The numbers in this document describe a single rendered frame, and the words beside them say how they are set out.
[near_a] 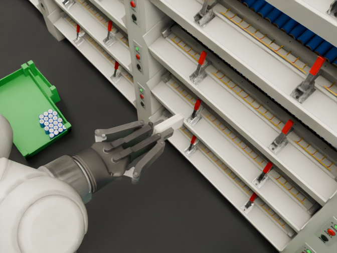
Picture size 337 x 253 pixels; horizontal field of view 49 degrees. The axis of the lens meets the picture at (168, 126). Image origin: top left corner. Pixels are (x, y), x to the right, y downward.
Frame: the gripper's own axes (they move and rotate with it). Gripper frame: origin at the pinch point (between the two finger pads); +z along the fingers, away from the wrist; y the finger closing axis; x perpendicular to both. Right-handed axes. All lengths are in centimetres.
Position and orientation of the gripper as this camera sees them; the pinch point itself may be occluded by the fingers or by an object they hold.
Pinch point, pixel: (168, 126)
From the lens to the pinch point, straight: 74.4
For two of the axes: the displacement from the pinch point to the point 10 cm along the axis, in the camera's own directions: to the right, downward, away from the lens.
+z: 7.4, -4.2, 5.2
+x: 1.6, -6.5, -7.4
